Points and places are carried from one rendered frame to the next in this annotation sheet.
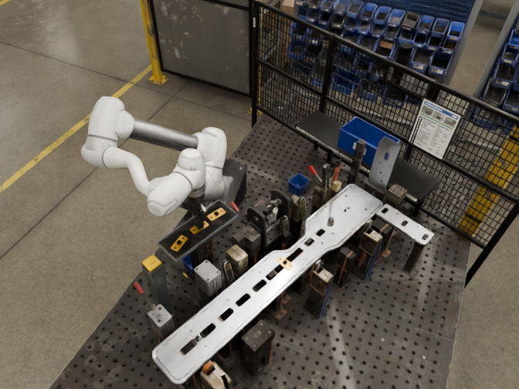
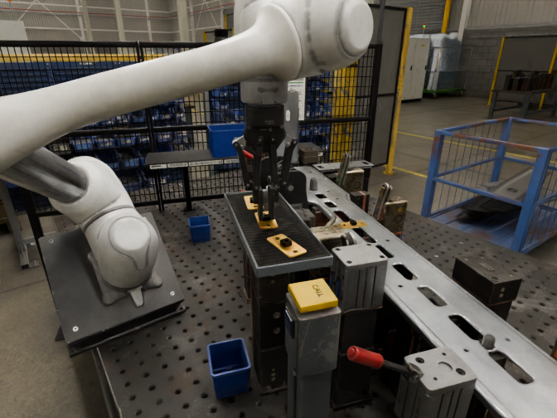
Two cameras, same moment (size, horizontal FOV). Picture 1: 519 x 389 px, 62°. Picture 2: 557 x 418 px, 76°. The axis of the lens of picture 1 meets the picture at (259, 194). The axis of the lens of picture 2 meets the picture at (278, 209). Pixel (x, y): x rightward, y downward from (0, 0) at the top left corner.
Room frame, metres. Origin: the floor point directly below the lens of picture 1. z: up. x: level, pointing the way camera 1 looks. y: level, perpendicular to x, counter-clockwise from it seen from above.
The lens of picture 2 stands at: (0.84, 0.86, 1.49)
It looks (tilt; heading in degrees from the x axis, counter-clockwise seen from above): 23 degrees down; 300
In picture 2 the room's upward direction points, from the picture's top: straight up
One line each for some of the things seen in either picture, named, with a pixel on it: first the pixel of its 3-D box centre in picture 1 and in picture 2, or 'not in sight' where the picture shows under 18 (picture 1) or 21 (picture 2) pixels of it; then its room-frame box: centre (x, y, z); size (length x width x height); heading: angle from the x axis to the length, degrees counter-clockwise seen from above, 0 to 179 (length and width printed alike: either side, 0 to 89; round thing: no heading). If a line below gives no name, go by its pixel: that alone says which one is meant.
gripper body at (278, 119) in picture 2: (195, 197); (264, 128); (1.22, 0.27, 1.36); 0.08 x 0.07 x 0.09; 42
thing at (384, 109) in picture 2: not in sight; (374, 99); (2.09, -3.55, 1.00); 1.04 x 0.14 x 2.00; 66
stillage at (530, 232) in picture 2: not in sight; (509, 185); (0.59, -2.61, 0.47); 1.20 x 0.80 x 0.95; 65
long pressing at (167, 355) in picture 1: (283, 267); (358, 228); (1.13, -0.12, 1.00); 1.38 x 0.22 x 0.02; 137
